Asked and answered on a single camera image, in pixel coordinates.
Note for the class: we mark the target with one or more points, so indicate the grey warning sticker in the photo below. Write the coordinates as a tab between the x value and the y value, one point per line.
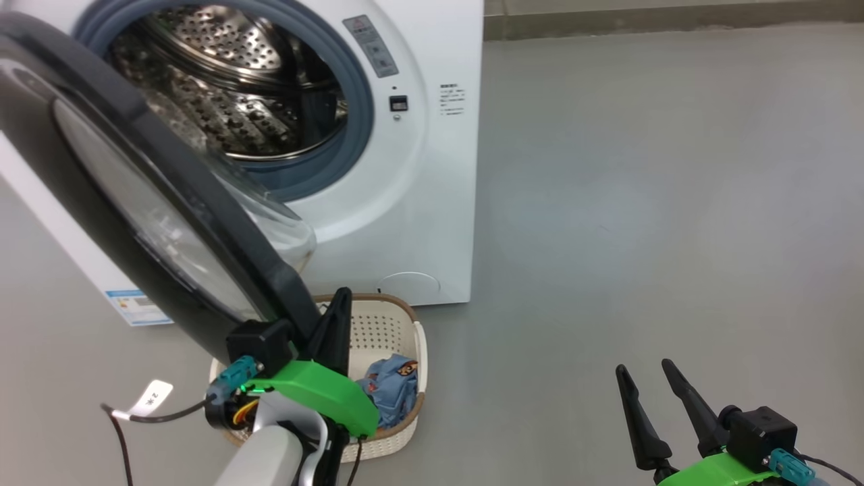
371	47

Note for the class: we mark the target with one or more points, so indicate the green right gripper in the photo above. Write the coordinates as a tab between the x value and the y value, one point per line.
722	472

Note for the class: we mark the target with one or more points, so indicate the black round glass washer door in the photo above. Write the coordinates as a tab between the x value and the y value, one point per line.
175	175

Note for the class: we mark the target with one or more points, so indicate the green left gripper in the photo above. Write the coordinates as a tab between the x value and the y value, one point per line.
317	391

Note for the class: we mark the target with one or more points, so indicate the blue printed garment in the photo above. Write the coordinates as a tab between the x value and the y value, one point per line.
391	391

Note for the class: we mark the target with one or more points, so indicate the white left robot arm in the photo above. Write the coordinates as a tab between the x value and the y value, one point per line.
270	459

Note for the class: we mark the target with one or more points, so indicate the black door latch socket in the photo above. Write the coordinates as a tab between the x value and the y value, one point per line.
398	103

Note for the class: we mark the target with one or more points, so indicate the cream perforated laundry basket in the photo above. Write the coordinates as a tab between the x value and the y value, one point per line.
385	324

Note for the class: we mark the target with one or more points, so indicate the round white drain filter cover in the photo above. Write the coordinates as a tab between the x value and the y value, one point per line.
408	285

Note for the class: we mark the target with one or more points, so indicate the stainless steel washer drum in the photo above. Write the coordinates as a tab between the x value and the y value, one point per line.
229	81

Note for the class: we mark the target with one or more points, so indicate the white front-load washing machine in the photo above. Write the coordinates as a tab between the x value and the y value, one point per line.
432	202

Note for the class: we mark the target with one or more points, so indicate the blue energy label sticker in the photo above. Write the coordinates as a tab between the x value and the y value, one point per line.
138	309

